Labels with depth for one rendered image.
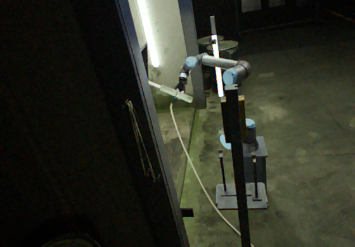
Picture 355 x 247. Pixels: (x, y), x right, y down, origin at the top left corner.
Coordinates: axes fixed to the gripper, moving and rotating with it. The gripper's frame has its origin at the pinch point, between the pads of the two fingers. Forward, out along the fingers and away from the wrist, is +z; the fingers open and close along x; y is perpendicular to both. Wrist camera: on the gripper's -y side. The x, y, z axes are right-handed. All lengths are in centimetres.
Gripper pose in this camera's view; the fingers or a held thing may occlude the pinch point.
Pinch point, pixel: (178, 97)
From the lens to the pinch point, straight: 235.9
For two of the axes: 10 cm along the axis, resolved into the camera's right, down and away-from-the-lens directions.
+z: -2.5, 8.8, -4.0
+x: -9.0, -3.6, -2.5
